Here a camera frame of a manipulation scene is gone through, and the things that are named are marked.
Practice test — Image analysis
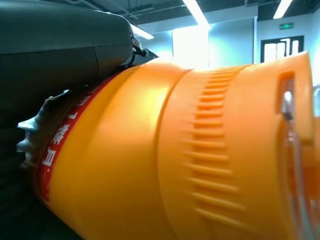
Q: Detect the dark framed window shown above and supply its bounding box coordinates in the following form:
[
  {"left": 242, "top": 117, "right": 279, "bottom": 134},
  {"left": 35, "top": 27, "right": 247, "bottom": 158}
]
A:
[{"left": 260, "top": 35, "right": 305, "bottom": 64}]

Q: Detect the long ceiling light strip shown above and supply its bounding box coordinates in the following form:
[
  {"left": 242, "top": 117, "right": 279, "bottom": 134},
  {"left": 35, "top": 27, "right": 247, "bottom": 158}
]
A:
[
  {"left": 272, "top": 0, "right": 294, "bottom": 20},
  {"left": 129, "top": 23, "right": 155, "bottom": 41},
  {"left": 182, "top": 0, "right": 211, "bottom": 30}
]

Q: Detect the orange bottle with clear cap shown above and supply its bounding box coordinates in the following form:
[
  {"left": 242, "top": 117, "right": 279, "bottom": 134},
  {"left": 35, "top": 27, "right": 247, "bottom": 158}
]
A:
[{"left": 17, "top": 50, "right": 320, "bottom": 240}]

